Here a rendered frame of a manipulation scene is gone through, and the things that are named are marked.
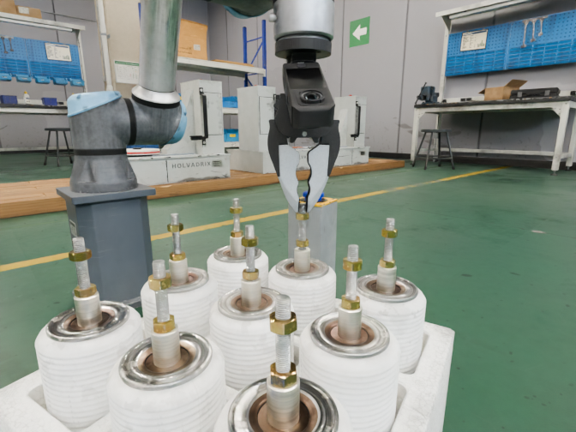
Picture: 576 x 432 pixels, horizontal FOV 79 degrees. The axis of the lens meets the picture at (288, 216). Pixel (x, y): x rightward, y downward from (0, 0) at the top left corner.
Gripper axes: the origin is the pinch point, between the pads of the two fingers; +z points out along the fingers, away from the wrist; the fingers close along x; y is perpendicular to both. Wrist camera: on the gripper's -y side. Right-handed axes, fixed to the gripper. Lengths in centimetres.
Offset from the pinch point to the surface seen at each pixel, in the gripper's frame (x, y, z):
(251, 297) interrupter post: 6.7, -10.1, 8.3
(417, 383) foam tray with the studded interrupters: -10.8, -14.7, 16.6
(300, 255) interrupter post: 0.3, -0.4, 7.2
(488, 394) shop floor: -32.8, 3.1, 34.6
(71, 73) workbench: 287, 537, -90
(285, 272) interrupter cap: 2.3, -0.9, 9.4
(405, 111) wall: -215, 502, -36
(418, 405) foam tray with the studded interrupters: -9.6, -17.6, 16.6
